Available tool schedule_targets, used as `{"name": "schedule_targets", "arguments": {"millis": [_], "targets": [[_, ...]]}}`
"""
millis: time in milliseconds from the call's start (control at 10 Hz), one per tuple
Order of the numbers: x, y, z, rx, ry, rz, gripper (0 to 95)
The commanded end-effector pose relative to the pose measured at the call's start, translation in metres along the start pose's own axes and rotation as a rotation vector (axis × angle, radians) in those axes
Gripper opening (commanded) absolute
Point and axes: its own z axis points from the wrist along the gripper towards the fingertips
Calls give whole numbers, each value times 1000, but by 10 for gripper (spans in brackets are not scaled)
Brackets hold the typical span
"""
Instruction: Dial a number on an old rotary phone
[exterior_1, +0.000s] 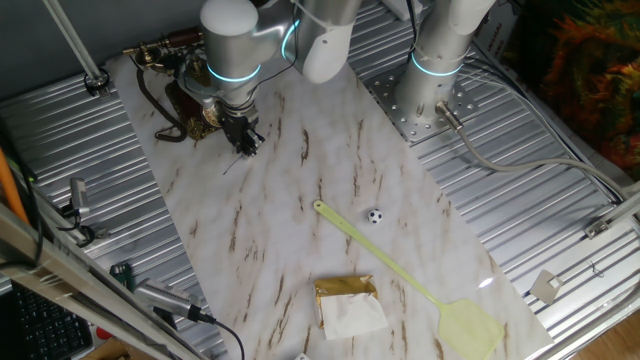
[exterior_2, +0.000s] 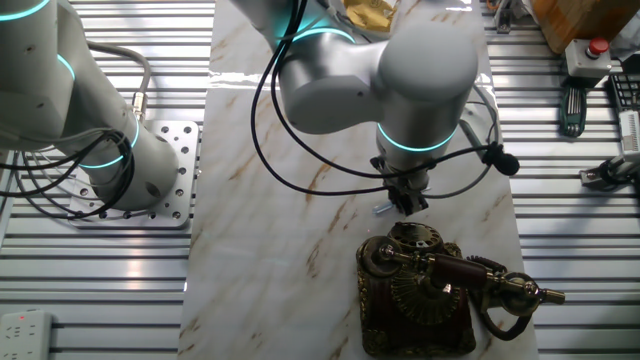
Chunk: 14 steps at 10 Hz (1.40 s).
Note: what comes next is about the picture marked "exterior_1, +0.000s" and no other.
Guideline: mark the orange pole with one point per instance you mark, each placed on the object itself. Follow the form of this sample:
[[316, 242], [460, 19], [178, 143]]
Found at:
[[10, 190]]

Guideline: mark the brass and red phone handset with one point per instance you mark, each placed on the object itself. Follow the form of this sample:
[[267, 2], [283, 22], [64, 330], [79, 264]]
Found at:
[[182, 37]]

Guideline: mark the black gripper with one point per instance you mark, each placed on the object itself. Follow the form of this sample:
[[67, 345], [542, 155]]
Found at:
[[241, 121]]

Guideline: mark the silver finned camera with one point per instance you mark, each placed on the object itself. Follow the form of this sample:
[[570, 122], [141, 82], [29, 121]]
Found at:
[[165, 297]]

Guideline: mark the grey box red stop button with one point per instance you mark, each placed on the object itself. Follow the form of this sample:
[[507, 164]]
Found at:
[[102, 333]]

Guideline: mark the small metal corner bracket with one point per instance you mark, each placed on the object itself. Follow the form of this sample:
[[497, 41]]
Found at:
[[596, 229]]

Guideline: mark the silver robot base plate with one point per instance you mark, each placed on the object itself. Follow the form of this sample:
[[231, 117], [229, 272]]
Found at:
[[400, 115]]

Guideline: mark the small soccer ball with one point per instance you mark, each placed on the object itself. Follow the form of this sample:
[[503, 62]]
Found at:
[[375, 216]]

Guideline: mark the yellow-green fly swatter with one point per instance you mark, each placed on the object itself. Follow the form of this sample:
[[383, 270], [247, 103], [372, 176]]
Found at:
[[470, 330]]

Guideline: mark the white marble pattern mat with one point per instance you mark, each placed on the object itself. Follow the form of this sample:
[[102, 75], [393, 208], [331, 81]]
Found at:
[[300, 250]]

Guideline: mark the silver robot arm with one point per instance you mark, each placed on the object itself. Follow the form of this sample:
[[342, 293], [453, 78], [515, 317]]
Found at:
[[440, 40]]

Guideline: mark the small silver camera on mount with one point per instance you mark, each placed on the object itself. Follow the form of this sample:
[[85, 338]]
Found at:
[[78, 192]]

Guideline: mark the antique brass rotary phone base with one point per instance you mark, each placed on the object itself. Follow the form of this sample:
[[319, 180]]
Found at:
[[186, 111]]

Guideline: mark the white printed paper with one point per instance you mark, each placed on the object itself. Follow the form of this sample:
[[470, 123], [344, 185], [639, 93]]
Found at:
[[495, 35]]

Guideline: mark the grey square tag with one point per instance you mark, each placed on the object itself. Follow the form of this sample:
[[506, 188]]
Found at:
[[545, 287]]

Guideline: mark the green hex key set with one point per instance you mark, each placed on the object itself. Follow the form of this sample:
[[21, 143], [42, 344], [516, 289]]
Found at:
[[121, 274]]

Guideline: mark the aluminium frame beam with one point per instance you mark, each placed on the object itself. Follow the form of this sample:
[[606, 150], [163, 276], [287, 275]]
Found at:
[[75, 295]]

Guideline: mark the colourful orange green cloth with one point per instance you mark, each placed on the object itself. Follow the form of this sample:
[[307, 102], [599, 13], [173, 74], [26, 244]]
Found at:
[[590, 75]]

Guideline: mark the gold tissue pack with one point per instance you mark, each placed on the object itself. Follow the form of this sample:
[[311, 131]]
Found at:
[[350, 315]]

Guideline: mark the aluminium frame pole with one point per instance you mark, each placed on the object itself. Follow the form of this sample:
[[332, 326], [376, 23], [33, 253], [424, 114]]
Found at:
[[75, 45], [622, 207]]

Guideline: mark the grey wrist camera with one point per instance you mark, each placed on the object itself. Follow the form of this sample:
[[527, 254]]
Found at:
[[195, 82]]

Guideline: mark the black keyboard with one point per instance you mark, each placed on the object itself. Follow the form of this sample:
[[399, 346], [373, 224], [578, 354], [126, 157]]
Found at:
[[45, 330]]

